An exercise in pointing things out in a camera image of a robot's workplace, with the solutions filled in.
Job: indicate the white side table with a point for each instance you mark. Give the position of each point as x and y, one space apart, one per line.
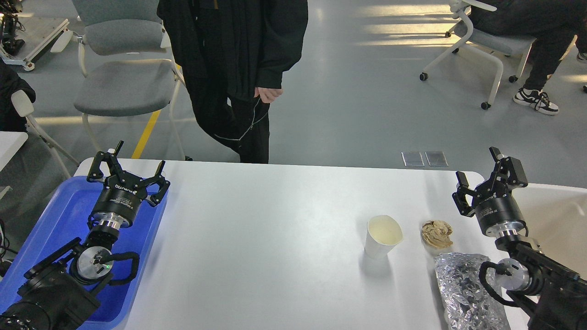
10 143

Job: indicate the black and white sneaker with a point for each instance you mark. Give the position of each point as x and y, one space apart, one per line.
537 100

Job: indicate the crumpled aluminium foil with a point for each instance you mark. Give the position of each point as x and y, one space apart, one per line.
467 304

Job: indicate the white plastic bin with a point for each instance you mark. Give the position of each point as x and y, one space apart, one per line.
557 218

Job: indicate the standing person's hand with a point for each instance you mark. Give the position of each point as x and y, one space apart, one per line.
268 95

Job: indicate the white office chair on castors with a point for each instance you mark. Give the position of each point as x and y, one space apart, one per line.
483 44

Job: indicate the crumpled brown paper ball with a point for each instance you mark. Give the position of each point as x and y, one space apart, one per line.
436 233

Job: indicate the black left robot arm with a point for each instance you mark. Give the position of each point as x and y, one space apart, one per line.
81 265

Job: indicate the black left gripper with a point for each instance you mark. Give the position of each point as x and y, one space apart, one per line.
119 201

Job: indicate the grey padded chair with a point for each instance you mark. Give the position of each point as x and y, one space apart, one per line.
124 88

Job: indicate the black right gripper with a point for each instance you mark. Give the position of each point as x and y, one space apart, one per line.
495 208

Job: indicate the metal floor plate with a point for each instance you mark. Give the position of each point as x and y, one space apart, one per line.
412 159
436 159

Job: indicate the left metal floor plate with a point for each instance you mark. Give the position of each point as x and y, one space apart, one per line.
412 159

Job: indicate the white paper cup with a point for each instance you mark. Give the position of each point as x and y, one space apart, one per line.
383 234

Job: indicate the seated person in black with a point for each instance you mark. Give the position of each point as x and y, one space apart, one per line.
553 24

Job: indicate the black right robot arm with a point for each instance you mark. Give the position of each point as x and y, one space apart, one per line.
551 294

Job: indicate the right metal floor plate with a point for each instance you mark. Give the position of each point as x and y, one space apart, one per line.
436 159

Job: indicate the standing person in black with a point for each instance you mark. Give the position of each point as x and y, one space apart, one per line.
226 48

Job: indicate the white equipment cart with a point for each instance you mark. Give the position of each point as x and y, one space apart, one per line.
40 33

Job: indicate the white chair at left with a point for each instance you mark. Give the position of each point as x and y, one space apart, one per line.
24 107

